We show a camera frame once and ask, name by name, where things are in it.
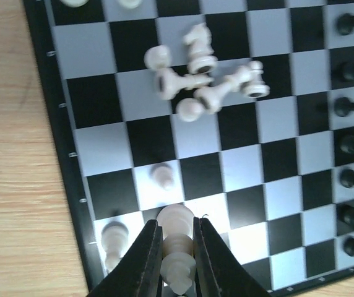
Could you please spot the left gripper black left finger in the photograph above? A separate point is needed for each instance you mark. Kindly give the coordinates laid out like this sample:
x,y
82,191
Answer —
x,y
138,273

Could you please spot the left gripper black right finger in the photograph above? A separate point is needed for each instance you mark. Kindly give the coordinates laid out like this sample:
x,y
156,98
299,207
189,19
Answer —
x,y
218,273

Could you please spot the white king chess piece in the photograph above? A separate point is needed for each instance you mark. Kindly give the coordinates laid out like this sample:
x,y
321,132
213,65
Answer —
x,y
178,266

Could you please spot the pile of white chess pieces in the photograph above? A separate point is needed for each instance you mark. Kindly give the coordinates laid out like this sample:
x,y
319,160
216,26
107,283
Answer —
x,y
206,99

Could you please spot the black grey chessboard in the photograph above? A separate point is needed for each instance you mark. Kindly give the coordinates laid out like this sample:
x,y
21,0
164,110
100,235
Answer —
x,y
264,171

